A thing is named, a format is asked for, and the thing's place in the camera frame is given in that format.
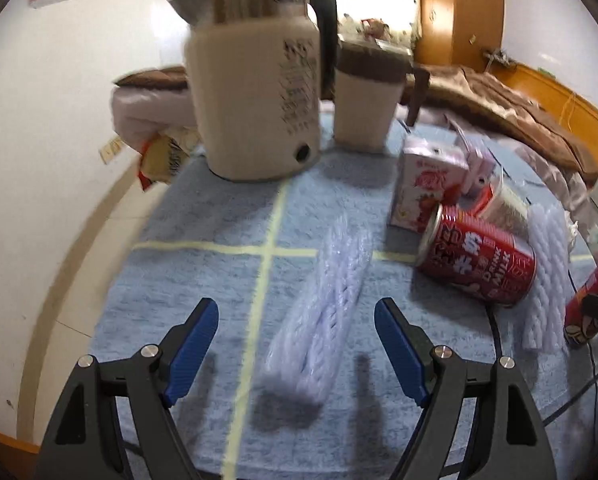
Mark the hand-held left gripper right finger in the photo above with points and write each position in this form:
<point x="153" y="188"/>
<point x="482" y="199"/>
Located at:
<point x="396" y="347"/>

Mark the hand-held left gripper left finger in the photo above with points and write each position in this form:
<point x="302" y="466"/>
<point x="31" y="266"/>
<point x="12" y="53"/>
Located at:
<point x="194" y="350"/>

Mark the white foam net sleeve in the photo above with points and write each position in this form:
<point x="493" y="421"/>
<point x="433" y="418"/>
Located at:
<point x="546" y="270"/>
<point x="324" y="300"/>

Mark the pink strawberry milk carton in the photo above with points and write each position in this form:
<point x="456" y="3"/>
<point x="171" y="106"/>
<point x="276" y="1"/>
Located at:
<point x="419" y="185"/>

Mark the blue table mat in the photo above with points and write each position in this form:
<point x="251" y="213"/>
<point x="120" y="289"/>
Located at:
<point x="204" y="220"/>

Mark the purple milk carton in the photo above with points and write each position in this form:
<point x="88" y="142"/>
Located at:
<point x="479" y="170"/>

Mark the yellow snack bag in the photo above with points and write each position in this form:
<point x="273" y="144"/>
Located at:
<point x="161" y="160"/>

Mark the wooden bed headboard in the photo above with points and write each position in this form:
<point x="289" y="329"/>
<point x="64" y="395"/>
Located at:
<point x="569" y="100"/>

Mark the brown blanket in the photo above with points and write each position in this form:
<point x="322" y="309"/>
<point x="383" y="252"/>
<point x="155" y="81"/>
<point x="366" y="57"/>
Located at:
<point x="504" y="100"/>

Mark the cream and brown lidded mug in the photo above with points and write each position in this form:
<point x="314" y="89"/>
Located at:
<point x="364" y="110"/>

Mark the pink folded quilt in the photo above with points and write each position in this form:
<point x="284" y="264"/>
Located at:
<point x="149" y="110"/>

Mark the cream electric kettle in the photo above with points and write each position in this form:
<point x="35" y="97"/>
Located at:
<point x="249" y="100"/>

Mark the brown teddy bear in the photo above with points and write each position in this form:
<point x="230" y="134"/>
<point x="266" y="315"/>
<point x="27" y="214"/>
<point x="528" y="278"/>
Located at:
<point x="376" y="30"/>

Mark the wooden wardrobe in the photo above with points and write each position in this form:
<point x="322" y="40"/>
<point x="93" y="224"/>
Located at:
<point x="449" y="10"/>

